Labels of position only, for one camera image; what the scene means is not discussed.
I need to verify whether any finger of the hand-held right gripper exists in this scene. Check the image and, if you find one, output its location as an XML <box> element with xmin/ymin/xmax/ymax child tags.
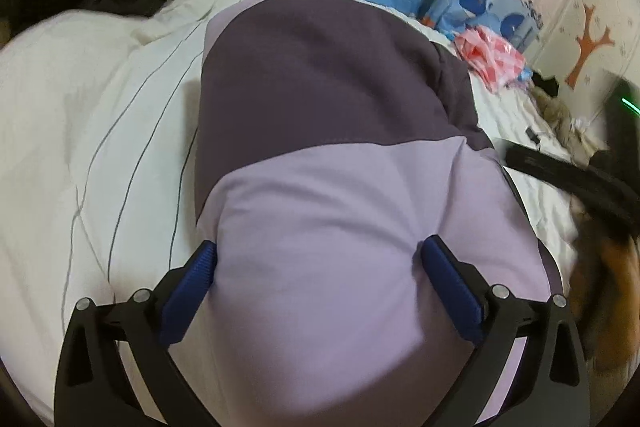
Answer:
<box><xmin>502</xmin><ymin>144</ymin><xmax>640</xmax><ymax>238</ymax></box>

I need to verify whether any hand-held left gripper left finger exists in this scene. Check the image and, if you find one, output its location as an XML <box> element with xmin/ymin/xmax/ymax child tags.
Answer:
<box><xmin>52</xmin><ymin>239</ymin><xmax>218</xmax><ymax>427</ymax></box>

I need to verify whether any dark cloth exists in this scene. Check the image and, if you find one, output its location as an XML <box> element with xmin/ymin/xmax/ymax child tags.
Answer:
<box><xmin>531</xmin><ymin>72</ymin><xmax>561</xmax><ymax>98</ymax></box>

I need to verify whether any orange tree wall sticker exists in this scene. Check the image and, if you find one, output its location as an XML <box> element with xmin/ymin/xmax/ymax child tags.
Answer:
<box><xmin>565</xmin><ymin>4</ymin><xmax>616</xmax><ymax>88</ymax></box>

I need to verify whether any purple two-tone jacket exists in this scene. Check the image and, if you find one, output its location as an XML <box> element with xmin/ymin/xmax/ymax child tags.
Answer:
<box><xmin>192</xmin><ymin>0</ymin><xmax>563</xmax><ymax>427</ymax></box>

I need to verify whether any olive brown garment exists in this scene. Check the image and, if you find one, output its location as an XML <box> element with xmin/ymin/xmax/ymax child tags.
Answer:
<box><xmin>530</xmin><ymin>87</ymin><xmax>608</xmax><ymax>158</ymax></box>

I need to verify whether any pink checked cloth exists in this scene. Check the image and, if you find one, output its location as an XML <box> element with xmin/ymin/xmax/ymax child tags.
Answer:
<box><xmin>454</xmin><ymin>26</ymin><xmax>528</xmax><ymax>95</ymax></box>

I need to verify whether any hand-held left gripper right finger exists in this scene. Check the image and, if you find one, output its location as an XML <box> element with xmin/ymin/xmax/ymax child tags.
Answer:
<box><xmin>421</xmin><ymin>234</ymin><xmax>591</xmax><ymax>427</ymax></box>

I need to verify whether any white striped quilt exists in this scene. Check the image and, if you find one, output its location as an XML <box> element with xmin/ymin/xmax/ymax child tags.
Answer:
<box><xmin>0</xmin><ymin>0</ymin><xmax>581</xmax><ymax>413</ymax></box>

